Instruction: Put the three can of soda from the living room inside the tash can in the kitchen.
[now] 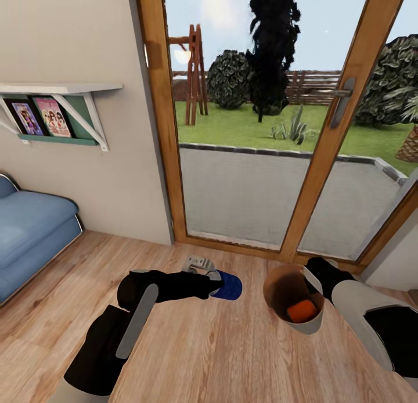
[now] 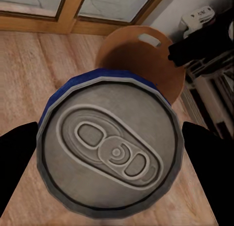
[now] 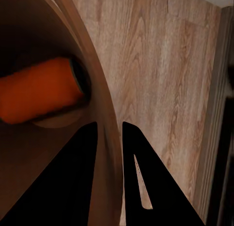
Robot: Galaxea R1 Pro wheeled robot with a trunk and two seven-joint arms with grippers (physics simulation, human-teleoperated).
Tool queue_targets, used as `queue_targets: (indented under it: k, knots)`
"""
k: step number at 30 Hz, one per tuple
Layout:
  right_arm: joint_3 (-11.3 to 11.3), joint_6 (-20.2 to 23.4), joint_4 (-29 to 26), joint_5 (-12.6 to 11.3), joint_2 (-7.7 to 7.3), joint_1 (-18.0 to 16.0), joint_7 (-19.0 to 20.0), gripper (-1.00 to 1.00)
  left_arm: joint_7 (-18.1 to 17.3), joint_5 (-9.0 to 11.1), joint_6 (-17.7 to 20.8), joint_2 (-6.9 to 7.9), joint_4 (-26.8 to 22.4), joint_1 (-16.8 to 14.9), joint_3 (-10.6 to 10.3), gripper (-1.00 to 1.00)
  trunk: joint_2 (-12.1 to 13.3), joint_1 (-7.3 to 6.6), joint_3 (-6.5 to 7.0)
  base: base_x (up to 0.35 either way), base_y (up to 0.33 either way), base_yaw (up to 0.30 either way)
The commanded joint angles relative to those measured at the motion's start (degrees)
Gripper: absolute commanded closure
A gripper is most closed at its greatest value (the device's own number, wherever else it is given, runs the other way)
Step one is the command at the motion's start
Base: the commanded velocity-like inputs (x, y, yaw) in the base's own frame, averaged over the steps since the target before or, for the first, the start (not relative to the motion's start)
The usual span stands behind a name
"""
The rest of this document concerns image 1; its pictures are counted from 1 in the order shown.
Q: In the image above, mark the can of soda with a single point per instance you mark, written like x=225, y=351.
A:
x=232, y=288
x=302, y=312

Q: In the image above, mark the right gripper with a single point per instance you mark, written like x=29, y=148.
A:
x=310, y=287

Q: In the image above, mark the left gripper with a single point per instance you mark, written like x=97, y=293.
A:
x=195, y=285

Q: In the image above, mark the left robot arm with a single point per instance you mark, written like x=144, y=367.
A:
x=93, y=373

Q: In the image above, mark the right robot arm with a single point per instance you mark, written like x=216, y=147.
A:
x=387, y=327

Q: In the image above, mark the shelf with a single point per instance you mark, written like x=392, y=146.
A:
x=77, y=102

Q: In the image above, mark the trash can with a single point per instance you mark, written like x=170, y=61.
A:
x=285, y=286

